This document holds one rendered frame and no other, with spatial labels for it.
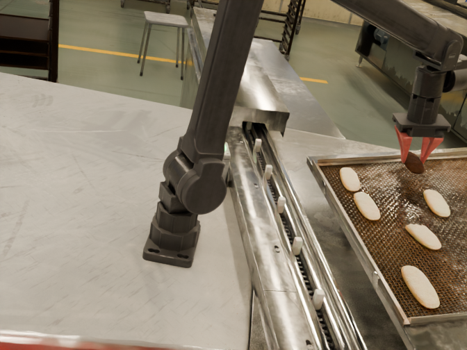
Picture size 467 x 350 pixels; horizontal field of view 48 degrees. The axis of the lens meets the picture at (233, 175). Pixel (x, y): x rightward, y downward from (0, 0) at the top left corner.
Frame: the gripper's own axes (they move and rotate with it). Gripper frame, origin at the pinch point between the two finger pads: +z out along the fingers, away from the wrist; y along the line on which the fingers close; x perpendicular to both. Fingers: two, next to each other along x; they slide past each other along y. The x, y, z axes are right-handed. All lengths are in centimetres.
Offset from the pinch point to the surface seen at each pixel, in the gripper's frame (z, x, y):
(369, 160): 4.0, -6.9, 7.3
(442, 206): 3.3, 13.6, -2.5
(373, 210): 3.6, 15.3, 11.0
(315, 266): 7.3, 28.3, 23.1
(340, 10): 106, -712, -103
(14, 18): 21, -220, 177
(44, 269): 3, 37, 67
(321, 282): 7.3, 32.6, 22.6
